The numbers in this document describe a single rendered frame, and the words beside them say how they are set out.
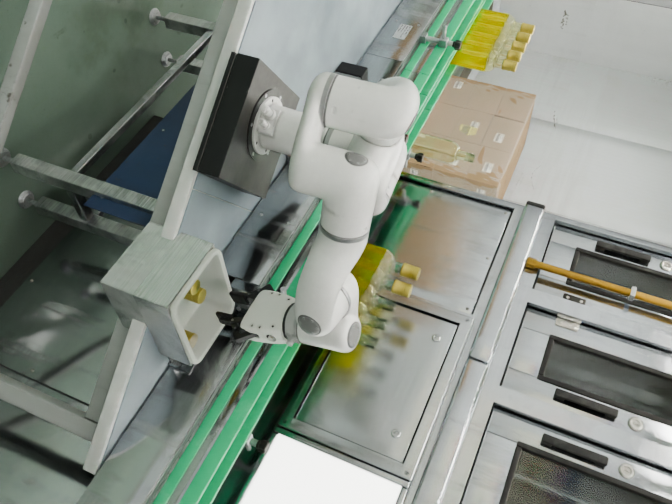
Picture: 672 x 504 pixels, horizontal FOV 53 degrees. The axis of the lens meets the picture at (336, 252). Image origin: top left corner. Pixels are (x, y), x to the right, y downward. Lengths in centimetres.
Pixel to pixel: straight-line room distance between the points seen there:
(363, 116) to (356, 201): 13
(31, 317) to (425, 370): 108
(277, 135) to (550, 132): 576
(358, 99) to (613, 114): 644
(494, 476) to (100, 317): 110
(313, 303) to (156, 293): 34
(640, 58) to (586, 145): 135
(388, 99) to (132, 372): 77
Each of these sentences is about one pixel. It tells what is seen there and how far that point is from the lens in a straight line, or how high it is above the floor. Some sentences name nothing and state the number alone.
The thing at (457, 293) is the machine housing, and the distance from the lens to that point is 188.
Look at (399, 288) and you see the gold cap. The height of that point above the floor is 114.
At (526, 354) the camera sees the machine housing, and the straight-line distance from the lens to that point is 182.
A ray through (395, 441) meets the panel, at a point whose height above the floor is 125.
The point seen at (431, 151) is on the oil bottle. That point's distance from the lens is 216.
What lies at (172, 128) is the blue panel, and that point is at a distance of 197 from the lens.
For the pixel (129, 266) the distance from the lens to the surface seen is 138.
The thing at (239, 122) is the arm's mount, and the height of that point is 81.
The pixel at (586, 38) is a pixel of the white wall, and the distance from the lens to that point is 788.
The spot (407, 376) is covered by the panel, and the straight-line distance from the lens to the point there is 169.
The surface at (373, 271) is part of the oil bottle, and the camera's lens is 167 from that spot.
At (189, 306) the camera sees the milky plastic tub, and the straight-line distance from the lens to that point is 150.
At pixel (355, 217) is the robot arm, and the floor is 115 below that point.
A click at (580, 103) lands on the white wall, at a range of 746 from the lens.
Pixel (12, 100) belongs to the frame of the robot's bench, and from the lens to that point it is 178.
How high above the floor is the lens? 145
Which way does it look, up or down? 17 degrees down
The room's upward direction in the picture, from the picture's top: 108 degrees clockwise
